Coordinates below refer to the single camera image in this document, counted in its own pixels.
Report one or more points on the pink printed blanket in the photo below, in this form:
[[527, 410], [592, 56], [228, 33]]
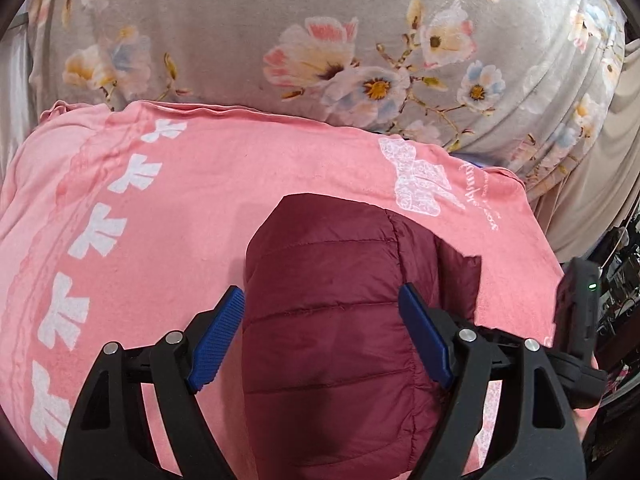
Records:
[[200, 185]]

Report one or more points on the beige cloth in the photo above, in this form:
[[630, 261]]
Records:
[[590, 180]]

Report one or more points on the grey floral quilt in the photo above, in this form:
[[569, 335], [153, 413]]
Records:
[[300, 35]]

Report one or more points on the dark clutter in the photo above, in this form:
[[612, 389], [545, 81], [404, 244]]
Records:
[[620, 310]]

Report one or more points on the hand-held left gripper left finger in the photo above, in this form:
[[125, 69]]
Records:
[[220, 330]]

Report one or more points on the maroon down jacket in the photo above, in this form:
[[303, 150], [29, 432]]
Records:
[[330, 320]]

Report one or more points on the white cloth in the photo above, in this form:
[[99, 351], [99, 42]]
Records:
[[15, 110]]

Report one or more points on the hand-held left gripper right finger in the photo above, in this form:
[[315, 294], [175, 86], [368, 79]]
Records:
[[422, 330]]

